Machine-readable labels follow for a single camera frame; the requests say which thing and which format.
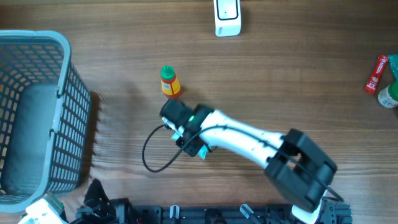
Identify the teal white sachet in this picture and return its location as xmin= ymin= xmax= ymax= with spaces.
xmin=171 ymin=134 xmax=212 ymax=159

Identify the red sauce bottle green cap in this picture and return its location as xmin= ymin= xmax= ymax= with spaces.
xmin=160 ymin=65 xmax=182 ymax=98

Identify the green lid white jar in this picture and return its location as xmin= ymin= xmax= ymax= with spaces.
xmin=377 ymin=81 xmax=398 ymax=108

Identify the red stick sachet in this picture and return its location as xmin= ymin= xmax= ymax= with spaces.
xmin=364 ymin=55 xmax=389 ymax=95

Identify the green glove package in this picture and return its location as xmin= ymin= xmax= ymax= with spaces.
xmin=388 ymin=54 xmax=398 ymax=80

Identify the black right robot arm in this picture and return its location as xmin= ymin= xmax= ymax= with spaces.
xmin=160 ymin=99 xmax=337 ymax=223

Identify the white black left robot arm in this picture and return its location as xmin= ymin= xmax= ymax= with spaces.
xmin=19 ymin=179 xmax=137 ymax=224

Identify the white barcode scanner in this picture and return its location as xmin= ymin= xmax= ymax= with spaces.
xmin=213 ymin=0 xmax=242 ymax=37

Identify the grey plastic mesh basket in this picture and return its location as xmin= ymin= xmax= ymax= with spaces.
xmin=1 ymin=30 xmax=91 ymax=213

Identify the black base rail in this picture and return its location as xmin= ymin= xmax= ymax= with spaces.
xmin=76 ymin=203 xmax=353 ymax=224

